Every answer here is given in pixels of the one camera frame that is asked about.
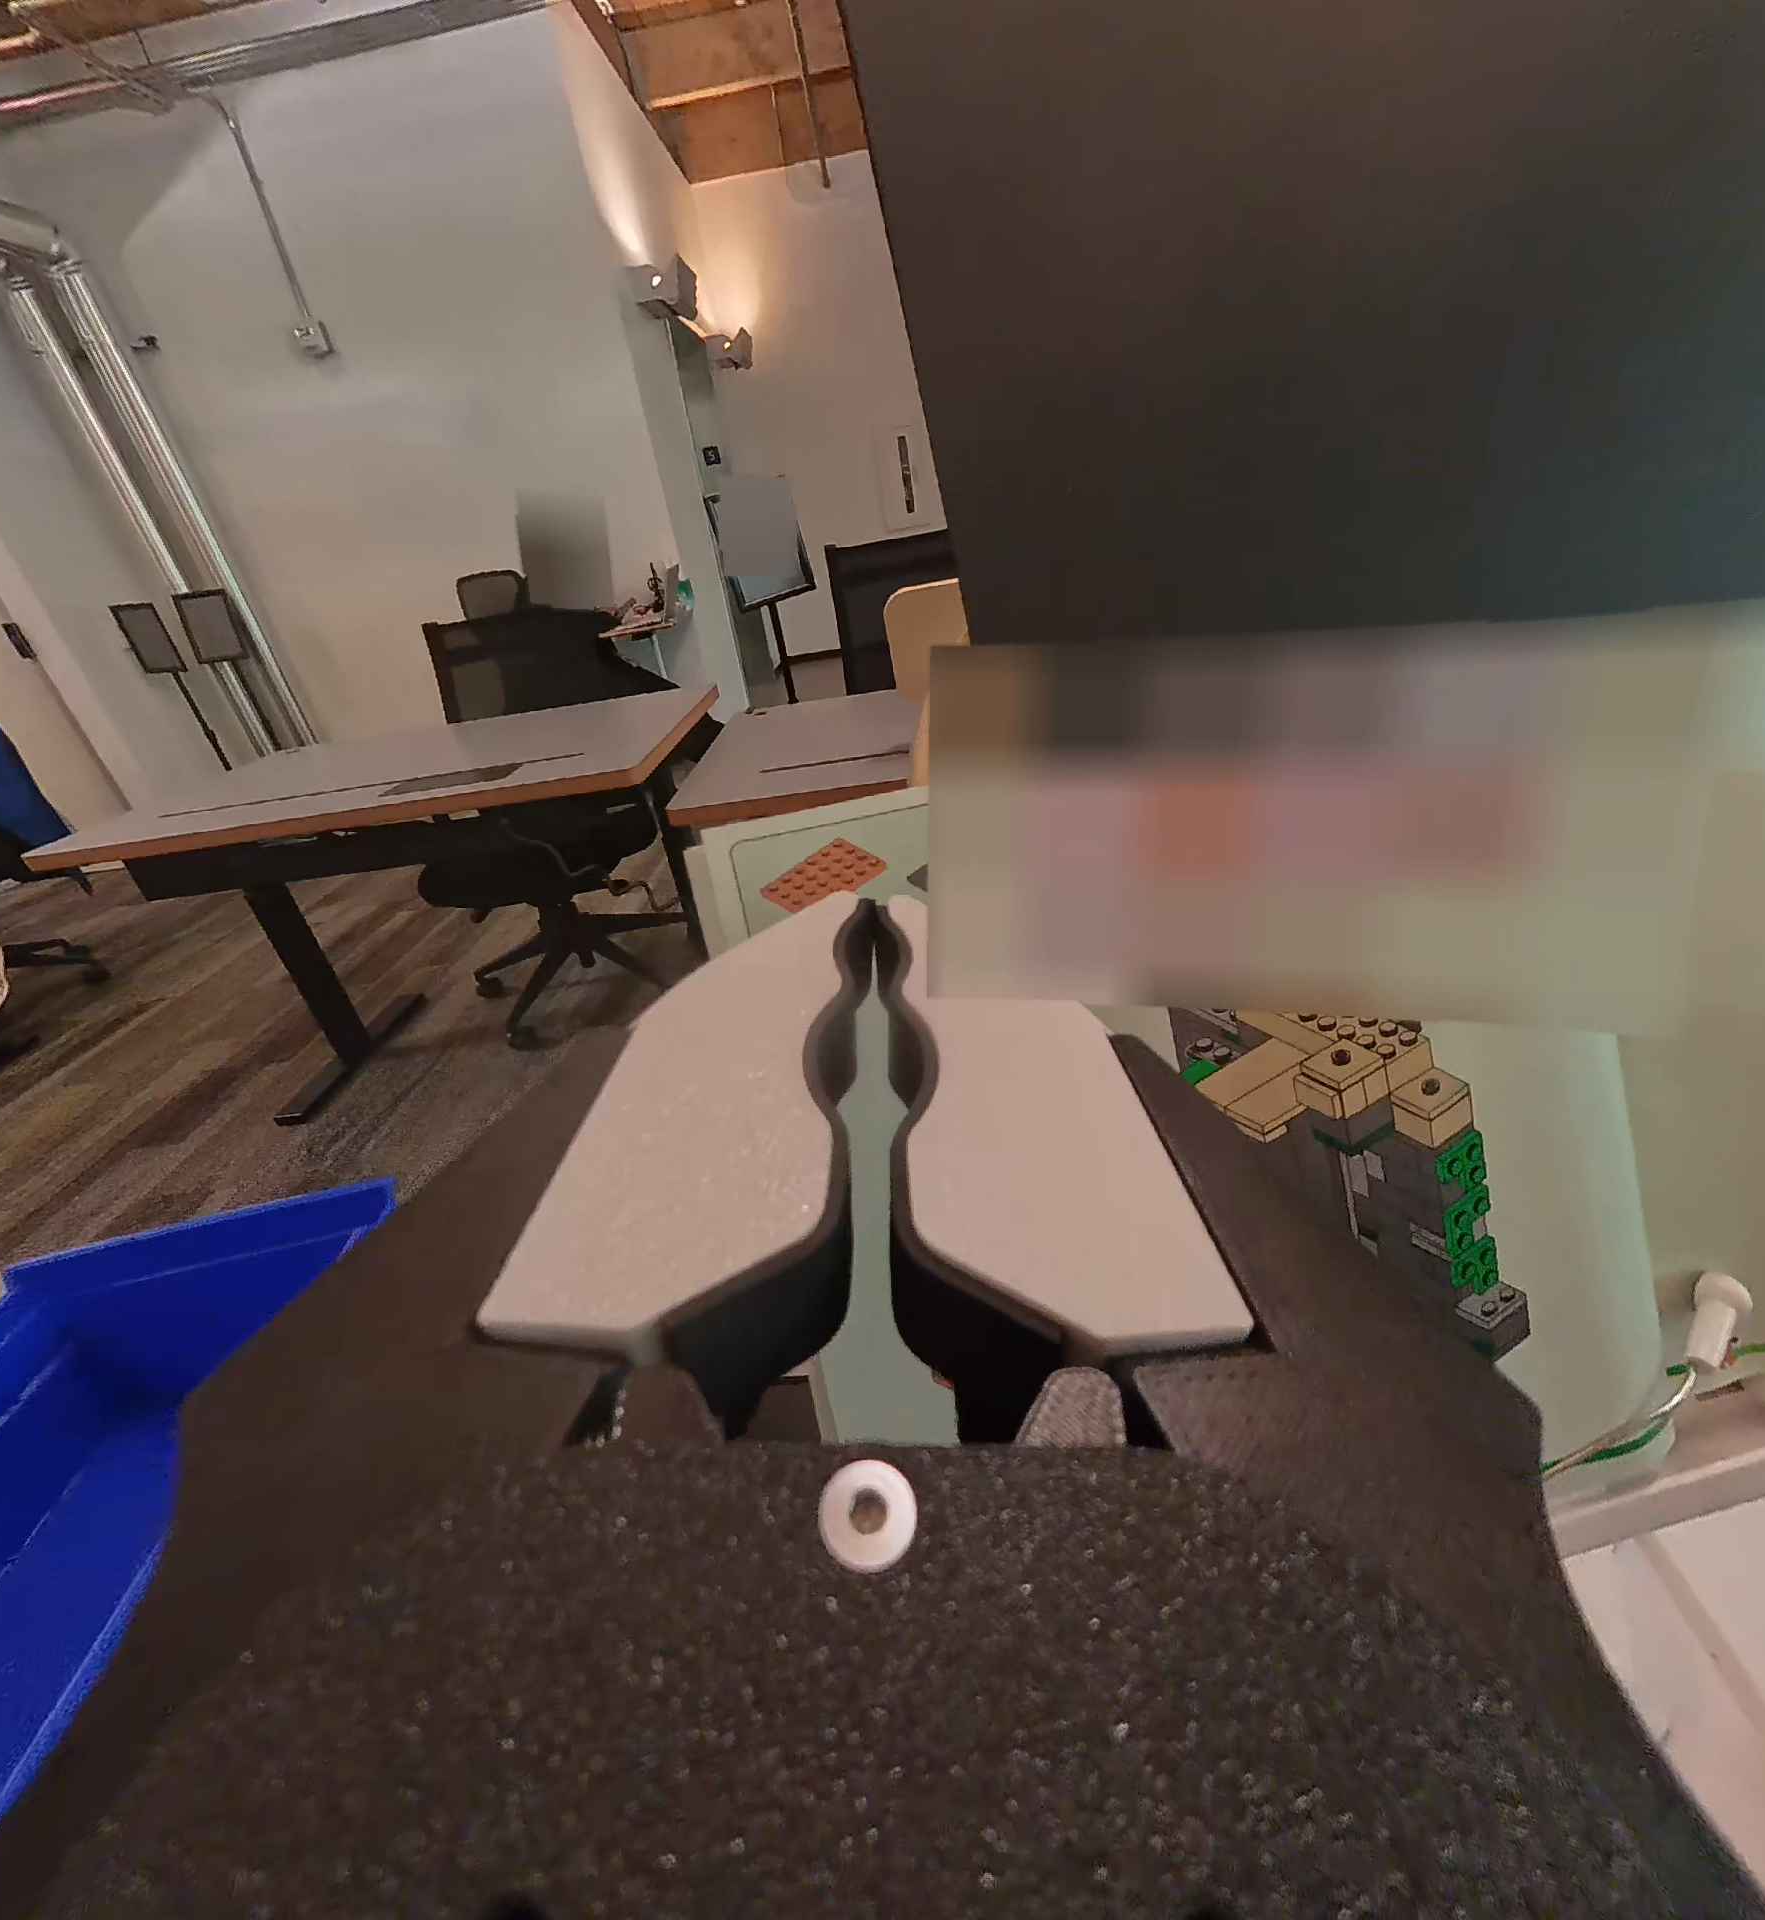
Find beige chair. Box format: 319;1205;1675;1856
882;576;974;700

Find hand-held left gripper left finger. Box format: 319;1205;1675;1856
474;896;885;1438

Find whiteboard easel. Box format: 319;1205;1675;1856
708;477;812;709

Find brick building instruction booklet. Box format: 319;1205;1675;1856
687;786;1765;1489

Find electrical conduit box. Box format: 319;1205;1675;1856
215;90;336;358

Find grey table black legs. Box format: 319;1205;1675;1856
24;682;722;1129
667;692;929;830

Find white book stand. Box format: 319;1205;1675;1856
1543;1403;1765;1878

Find black office chair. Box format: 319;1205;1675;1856
0;841;113;1113
417;817;681;1050
822;536;958;696
425;571;681;727

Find dark flat panel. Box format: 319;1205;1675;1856
841;0;1765;648

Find blue plastic bin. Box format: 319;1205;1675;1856
0;1177;399;1810

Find black sign stand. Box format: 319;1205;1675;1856
172;588;284;753
109;601;230;770

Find small side table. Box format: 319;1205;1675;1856
600;562;696;685

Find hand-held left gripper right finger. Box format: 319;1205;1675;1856
882;892;1259;1447

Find silver pipe bundle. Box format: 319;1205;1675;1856
0;172;316;753

